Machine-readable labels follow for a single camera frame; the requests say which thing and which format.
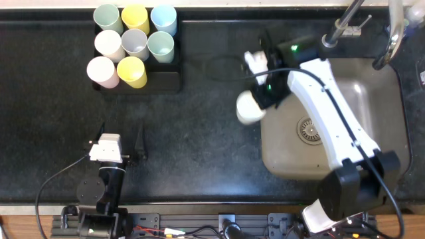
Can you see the pink cup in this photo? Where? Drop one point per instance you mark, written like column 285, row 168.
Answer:
column 101, row 69

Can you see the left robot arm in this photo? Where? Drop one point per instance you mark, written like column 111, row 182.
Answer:
column 90, row 191

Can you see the blue cup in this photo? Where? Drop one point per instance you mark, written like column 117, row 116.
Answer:
column 163, row 17

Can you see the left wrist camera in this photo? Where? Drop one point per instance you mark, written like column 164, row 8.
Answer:
column 105, row 148

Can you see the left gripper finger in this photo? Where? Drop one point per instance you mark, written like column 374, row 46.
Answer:
column 140, row 144
column 100, row 132

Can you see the mounting rail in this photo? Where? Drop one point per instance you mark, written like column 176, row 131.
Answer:
column 199, row 222

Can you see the white cup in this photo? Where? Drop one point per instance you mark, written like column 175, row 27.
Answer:
column 247, row 109
column 107, row 41

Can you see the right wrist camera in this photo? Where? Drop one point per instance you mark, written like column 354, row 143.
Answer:
column 257, row 63

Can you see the green cup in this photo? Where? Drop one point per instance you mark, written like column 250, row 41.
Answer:
column 160, row 44
column 106, row 16

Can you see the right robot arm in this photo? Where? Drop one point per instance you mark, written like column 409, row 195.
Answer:
column 325, row 109

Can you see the black tray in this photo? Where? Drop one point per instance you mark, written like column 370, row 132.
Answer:
column 162, row 81

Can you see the blue soap bottle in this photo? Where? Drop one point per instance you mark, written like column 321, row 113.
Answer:
column 413, row 15

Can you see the grey cup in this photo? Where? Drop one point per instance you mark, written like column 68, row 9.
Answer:
column 133, row 40

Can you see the yellow cup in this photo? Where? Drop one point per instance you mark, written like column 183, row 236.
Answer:
column 134, row 16
column 131, row 69

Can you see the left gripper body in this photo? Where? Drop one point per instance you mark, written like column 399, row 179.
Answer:
column 129, row 160

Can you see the steel tap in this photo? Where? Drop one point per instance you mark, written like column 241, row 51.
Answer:
column 395, row 36

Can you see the steel sink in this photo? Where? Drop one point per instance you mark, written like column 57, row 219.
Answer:
column 289, row 156

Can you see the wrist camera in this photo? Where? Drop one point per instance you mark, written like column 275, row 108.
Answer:
column 257, row 63
column 105, row 148

